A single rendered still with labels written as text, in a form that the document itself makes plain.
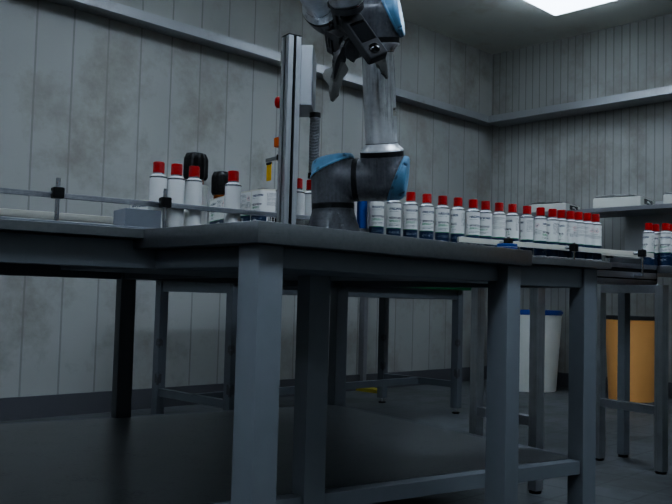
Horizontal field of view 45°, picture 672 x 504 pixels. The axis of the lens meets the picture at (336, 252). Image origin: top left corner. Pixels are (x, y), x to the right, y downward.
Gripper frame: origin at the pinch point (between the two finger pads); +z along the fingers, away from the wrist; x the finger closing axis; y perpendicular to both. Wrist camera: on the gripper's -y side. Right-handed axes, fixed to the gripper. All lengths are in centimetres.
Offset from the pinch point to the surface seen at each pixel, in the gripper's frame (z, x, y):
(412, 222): 89, -47, 52
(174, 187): 43, 30, 62
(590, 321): 96, -62, -18
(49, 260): 10, 75, 4
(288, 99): 29, -11, 61
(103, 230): 8, 64, 3
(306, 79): 27, -19, 64
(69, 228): 5, 70, 3
